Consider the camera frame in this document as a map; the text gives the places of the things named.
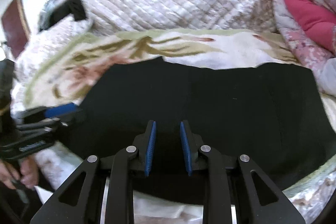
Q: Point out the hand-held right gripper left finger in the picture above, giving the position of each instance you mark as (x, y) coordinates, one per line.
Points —
(150, 150)

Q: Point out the fleece floral blanket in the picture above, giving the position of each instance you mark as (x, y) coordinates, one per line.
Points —
(236, 48)

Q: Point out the person's left hand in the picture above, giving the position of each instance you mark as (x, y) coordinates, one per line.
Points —
(27, 171)

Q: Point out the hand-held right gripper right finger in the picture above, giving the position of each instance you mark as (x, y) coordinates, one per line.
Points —
(185, 150)

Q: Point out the dark clothing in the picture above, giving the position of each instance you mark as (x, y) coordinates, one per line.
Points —
(77, 6)

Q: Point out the pink floral comforter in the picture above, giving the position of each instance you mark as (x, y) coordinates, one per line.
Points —
(296, 37)

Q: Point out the light blue cloth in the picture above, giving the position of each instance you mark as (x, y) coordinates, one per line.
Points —
(55, 2)

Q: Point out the brown wooden furniture panel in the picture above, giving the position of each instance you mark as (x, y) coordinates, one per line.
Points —
(14, 27)

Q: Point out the pink cloth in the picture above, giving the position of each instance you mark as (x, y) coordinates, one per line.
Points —
(309, 14)

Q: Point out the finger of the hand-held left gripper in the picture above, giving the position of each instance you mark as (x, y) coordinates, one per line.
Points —
(50, 124)
(60, 109)

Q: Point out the black pants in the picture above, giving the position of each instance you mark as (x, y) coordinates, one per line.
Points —
(236, 108)

